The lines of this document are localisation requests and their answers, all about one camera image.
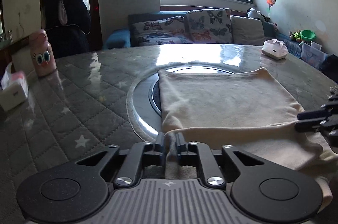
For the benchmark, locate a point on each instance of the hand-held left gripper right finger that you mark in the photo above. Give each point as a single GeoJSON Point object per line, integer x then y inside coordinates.
{"type": "Point", "coordinates": [180, 147]}

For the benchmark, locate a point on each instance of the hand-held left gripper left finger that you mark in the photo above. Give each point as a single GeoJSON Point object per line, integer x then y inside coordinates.
{"type": "Point", "coordinates": [160, 146]}

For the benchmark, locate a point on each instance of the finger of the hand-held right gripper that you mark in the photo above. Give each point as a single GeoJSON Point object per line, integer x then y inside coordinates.
{"type": "Point", "coordinates": [309, 125]}
{"type": "Point", "coordinates": [311, 115]}

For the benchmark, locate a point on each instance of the cream knit top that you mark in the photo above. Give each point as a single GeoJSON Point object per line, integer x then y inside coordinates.
{"type": "Point", "coordinates": [224, 102]}

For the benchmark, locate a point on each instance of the round black induction hob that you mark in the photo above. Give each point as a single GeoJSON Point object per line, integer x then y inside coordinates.
{"type": "Point", "coordinates": [142, 97]}

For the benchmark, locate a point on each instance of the black backpack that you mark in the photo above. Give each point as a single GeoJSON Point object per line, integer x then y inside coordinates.
{"type": "Point", "coordinates": [331, 65]}

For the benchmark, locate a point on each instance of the clear plastic storage box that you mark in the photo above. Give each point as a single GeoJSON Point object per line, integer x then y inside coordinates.
{"type": "Point", "coordinates": [314, 56]}

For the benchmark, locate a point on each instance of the white tissue pack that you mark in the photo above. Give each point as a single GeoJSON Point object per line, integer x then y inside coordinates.
{"type": "Point", "coordinates": [274, 51]}

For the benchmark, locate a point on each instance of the green plastic bowl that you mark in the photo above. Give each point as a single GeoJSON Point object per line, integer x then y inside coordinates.
{"type": "Point", "coordinates": [307, 35]}

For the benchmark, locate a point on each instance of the green stuffed toy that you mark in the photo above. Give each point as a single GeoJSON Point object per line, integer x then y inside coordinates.
{"type": "Point", "coordinates": [295, 36]}

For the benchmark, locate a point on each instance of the grey quilted star table cover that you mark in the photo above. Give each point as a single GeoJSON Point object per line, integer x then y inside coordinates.
{"type": "Point", "coordinates": [79, 107]}

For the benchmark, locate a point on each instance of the blue-grey cushion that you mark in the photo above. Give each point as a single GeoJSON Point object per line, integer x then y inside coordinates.
{"type": "Point", "coordinates": [268, 29]}

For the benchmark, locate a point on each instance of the plain pale grey pillow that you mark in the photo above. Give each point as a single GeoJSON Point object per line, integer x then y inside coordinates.
{"type": "Point", "coordinates": [247, 29]}

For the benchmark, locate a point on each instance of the blue sofa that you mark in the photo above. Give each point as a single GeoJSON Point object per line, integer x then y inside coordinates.
{"type": "Point", "coordinates": [116, 39]}

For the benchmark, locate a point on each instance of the black and white plush toy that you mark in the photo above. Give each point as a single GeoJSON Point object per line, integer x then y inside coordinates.
{"type": "Point", "coordinates": [254, 14]}

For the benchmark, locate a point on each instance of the colourful pinwheel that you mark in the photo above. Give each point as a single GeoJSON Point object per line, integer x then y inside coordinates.
{"type": "Point", "coordinates": [271, 0]}

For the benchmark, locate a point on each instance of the pink cartoon face bottle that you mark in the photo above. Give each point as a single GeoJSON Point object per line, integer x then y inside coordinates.
{"type": "Point", "coordinates": [43, 57]}

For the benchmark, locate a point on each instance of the white tissue box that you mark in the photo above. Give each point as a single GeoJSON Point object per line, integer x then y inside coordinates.
{"type": "Point", "coordinates": [13, 92]}

